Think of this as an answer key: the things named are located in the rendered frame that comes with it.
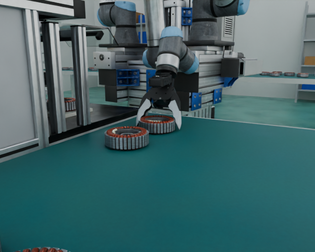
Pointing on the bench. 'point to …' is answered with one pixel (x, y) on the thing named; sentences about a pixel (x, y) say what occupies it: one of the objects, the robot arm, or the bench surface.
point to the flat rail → (64, 36)
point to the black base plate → (119, 114)
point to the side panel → (15, 85)
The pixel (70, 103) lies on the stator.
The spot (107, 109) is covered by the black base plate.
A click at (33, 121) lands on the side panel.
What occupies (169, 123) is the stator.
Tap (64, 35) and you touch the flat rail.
